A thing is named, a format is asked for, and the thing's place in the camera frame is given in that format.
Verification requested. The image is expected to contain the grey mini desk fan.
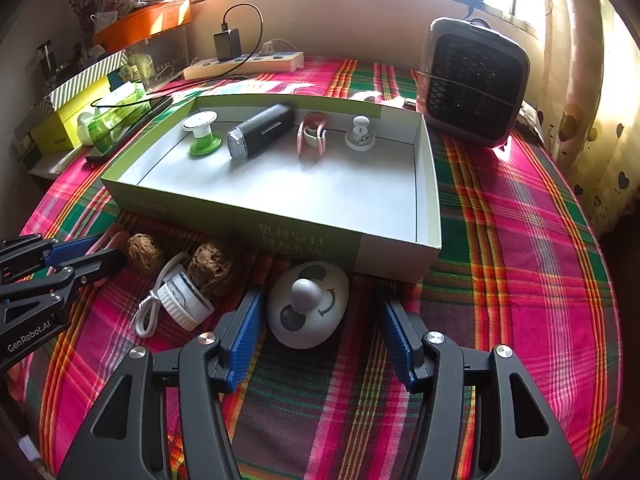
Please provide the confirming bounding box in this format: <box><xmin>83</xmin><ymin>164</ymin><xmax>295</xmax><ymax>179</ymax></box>
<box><xmin>415</xmin><ymin>16</ymin><xmax>531</xmax><ymax>148</ymax></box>

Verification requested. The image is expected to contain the brown wrinkled walnut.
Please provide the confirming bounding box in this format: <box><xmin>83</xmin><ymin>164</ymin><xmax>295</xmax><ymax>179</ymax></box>
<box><xmin>187</xmin><ymin>242</ymin><xmax>236</xmax><ymax>297</ymax></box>
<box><xmin>126</xmin><ymin>232</ymin><xmax>166</xmax><ymax>278</ymax></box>

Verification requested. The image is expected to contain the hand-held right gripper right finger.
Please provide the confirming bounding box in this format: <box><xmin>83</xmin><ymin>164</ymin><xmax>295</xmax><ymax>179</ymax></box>
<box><xmin>381</xmin><ymin>294</ymin><xmax>583</xmax><ymax>480</ymax></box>

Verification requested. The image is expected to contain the black bike light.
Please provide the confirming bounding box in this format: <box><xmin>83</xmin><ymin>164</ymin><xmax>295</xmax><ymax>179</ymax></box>
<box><xmin>226</xmin><ymin>104</ymin><xmax>296</xmax><ymax>162</ymax></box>

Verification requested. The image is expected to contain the black phone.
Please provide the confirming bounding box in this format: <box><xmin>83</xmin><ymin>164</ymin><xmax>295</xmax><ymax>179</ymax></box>
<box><xmin>85</xmin><ymin>97</ymin><xmax>173</xmax><ymax>165</ymax></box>

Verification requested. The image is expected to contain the black charger adapter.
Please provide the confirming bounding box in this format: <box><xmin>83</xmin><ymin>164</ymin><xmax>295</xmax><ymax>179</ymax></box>
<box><xmin>214</xmin><ymin>30</ymin><xmax>242</xmax><ymax>62</ymax></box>

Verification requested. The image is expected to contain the striped cardboard box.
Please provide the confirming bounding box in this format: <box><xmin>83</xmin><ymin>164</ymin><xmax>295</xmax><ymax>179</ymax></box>
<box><xmin>47</xmin><ymin>50</ymin><xmax>128</xmax><ymax>111</ymax></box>

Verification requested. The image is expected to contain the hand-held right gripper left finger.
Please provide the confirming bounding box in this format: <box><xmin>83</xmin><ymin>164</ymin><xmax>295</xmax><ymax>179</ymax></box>
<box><xmin>57</xmin><ymin>285</ymin><xmax>267</xmax><ymax>480</ymax></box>

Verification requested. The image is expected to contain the tall glass jar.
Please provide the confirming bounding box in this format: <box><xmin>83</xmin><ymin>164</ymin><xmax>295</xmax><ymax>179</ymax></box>
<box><xmin>35</xmin><ymin>40</ymin><xmax>56</xmax><ymax>81</ymax></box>

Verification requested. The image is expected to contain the heart print curtain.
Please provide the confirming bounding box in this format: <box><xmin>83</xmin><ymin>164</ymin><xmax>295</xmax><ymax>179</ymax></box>
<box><xmin>540</xmin><ymin>0</ymin><xmax>640</xmax><ymax>231</ymax></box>

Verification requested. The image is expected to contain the green white cardboard box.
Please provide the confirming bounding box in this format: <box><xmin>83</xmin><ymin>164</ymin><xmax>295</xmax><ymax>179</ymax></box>
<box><xmin>100</xmin><ymin>92</ymin><xmax>443</xmax><ymax>283</ymax></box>

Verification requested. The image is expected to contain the green tissue pack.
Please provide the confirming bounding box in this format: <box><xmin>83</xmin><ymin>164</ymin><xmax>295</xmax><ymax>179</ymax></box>
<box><xmin>77</xmin><ymin>85</ymin><xmax>151</xmax><ymax>148</ymax></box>

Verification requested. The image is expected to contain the white short cable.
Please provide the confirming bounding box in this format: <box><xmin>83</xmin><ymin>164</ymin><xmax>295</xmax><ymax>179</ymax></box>
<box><xmin>132</xmin><ymin>252</ymin><xmax>188</xmax><ymax>339</ymax></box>

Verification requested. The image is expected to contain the white printed mug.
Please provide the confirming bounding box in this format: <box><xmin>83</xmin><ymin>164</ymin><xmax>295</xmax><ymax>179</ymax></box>
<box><xmin>90</xmin><ymin>10</ymin><xmax>118</xmax><ymax>36</ymax></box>

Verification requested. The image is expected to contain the yellow-green carton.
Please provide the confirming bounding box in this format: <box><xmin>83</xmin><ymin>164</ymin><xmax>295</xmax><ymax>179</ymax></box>
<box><xmin>30</xmin><ymin>77</ymin><xmax>113</xmax><ymax>153</ymax></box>

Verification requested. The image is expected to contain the white side table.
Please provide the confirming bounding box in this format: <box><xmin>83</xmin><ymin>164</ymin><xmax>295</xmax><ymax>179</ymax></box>
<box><xmin>27</xmin><ymin>150</ymin><xmax>91</xmax><ymax>176</ymax></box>

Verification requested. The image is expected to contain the clear plastic container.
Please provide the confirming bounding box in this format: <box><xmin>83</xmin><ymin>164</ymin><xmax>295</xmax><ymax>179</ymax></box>
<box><xmin>125</xmin><ymin>35</ymin><xmax>193</xmax><ymax>86</ymax></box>

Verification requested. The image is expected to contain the pink plastic clip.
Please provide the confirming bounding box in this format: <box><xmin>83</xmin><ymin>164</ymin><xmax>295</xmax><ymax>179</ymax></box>
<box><xmin>296</xmin><ymin>112</ymin><xmax>329</xmax><ymax>157</ymax></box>
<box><xmin>87</xmin><ymin>224</ymin><xmax>128</xmax><ymax>261</ymax></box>

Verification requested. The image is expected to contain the small white knob device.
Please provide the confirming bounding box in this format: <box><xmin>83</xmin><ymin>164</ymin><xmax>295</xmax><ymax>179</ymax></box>
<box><xmin>345</xmin><ymin>115</ymin><xmax>376</xmax><ymax>152</ymax></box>

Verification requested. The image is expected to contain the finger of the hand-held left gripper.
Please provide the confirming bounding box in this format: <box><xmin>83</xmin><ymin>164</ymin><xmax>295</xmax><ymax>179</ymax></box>
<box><xmin>0</xmin><ymin>234</ymin><xmax>103</xmax><ymax>281</ymax></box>
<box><xmin>0</xmin><ymin>248</ymin><xmax>127</xmax><ymax>311</ymax></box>

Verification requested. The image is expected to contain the orange plastic tray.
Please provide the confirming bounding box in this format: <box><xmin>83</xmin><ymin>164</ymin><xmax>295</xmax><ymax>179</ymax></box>
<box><xmin>92</xmin><ymin>0</ymin><xmax>193</xmax><ymax>53</ymax></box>

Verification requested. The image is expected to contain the white oval knob device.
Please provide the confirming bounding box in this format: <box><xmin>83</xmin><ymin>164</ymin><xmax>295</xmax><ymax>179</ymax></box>
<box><xmin>266</xmin><ymin>261</ymin><xmax>351</xmax><ymax>350</ymax></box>

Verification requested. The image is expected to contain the white power strip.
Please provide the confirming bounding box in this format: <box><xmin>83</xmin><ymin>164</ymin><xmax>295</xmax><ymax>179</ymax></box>
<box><xmin>183</xmin><ymin>51</ymin><xmax>305</xmax><ymax>81</ymax></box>

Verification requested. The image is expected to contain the green white suction holder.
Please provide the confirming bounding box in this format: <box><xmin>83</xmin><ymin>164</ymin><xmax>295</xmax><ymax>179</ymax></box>
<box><xmin>181</xmin><ymin>110</ymin><xmax>223</xmax><ymax>157</ymax></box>

